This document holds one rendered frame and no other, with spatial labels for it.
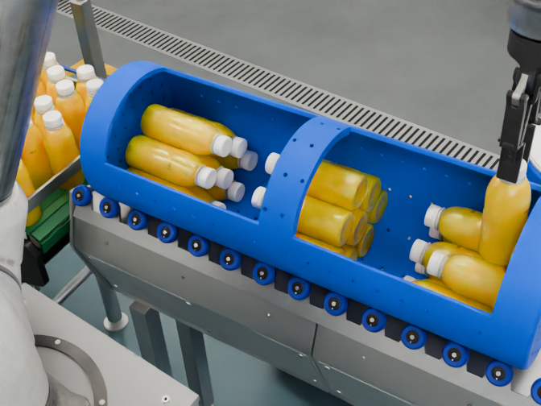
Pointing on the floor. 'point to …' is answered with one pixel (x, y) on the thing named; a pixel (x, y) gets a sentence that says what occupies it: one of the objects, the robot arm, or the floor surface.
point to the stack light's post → (88, 36)
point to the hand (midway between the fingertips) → (515, 152)
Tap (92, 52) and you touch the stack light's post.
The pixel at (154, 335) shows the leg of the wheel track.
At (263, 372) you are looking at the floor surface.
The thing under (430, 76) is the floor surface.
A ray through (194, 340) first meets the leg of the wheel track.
